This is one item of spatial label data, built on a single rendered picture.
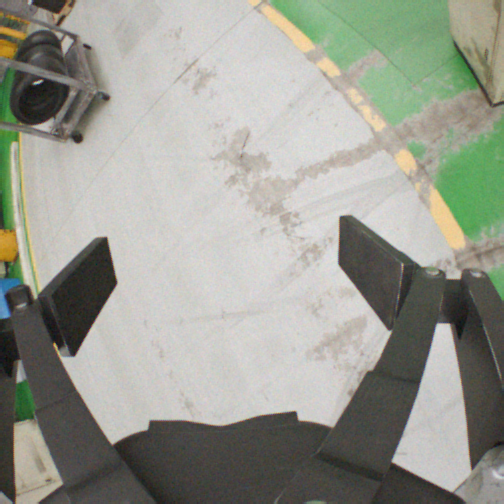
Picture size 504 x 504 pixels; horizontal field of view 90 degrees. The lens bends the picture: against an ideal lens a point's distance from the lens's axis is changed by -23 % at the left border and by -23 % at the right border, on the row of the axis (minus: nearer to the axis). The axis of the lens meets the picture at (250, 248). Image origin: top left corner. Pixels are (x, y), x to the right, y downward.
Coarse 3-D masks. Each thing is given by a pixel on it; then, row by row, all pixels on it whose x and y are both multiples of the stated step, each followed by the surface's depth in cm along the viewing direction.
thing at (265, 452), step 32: (256, 416) 6; (288, 416) 6; (128, 448) 5; (160, 448) 5; (192, 448) 5; (224, 448) 5; (256, 448) 5; (288, 448) 5; (160, 480) 4; (192, 480) 4; (224, 480) 4; (256, 480) 4; (288, 480) 4; (384, 480) 4; (416, 480) 4
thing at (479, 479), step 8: (496, 448) 4; (488, 456) 4; (496, 456) 4; (480, 464) 4; (488, 464) 4; (496, 464) 4; (472, 472) 4; (480, 472) 4; (488, 472) 4; (496, 472) 4; (472, 480) 4; (480, 480) 4; (488, 480) 4; (496, 480) 4; (472, 488) 4; (480, 488) 4; (488, 488) 4; (496, 488) 3; (472, 496) 4; (480, 496) 3; (488, 496) 3; (496, 496) 3
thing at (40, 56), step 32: (64, 32) 246; (0, 64) 148; (32, 64) 183; (64, 64) 235; (32, 96) 240; (64, 96) 217; (96, 96) 233; (0, 128) 192; (32, 128) 217; (64, 128) 248
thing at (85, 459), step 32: (32, 320) 9; (32, 352) 8; (32, 384) 6; (64, 384) 6; (64, 416) 5; (64, 448) 4; (96, 448) 4; (64, 480) 4; (96, 480) 4; (128, 480) 4
